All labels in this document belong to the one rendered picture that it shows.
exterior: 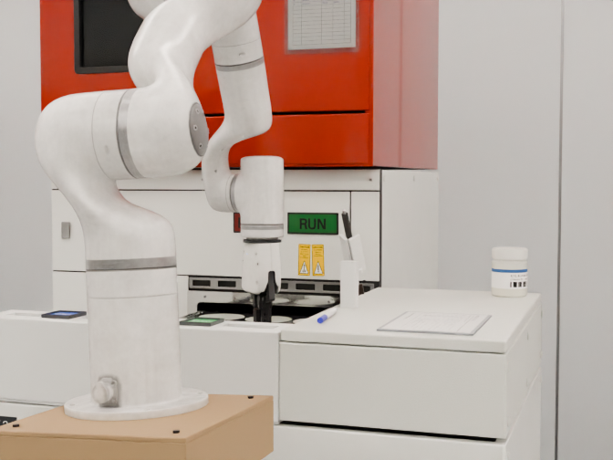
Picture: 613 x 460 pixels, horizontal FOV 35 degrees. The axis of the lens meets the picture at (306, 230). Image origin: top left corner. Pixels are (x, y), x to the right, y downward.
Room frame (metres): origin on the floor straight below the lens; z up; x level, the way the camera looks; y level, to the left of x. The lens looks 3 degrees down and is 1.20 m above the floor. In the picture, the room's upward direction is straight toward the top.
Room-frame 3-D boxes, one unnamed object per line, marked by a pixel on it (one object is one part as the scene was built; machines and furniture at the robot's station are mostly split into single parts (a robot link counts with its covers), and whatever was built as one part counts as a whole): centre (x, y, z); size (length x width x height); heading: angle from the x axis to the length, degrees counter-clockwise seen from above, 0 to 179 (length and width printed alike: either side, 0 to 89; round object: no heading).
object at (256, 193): (1.87, 0.09, 1.18); 0.09 x 0.08 x 0.13; 68
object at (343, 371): (1.72, -0.22, 0.89); 0.62 x 0.35 x 0.14; 162
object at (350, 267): (1.75, -0.08, 1.03); 0.06 x 0.04 x 0.13; 162
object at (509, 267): (1.92, -0.41, 1.01); 0.07 x 0.07 x 0.10
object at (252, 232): (1.87, 0.09, 1.09); 0.09 x 0.08 x 0.03; 23
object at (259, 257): (1.87, 0.09, 1.03); 0.10 x 0.07 x 0.11; 23
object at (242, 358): (1.61, 0.29, 0.89); 0.55 x 0.09 x 0.14; 72
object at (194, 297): (2.14, 0.06, 0.89); 0.44 x 0.02 x 0.10; 72
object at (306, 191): (2.21, 0.23, 1.02); 0.82 x 0.03 x 0.40; 72
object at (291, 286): (2.14, 0.06, 0.96); 0.44 x 0.01 x 0.02; 72
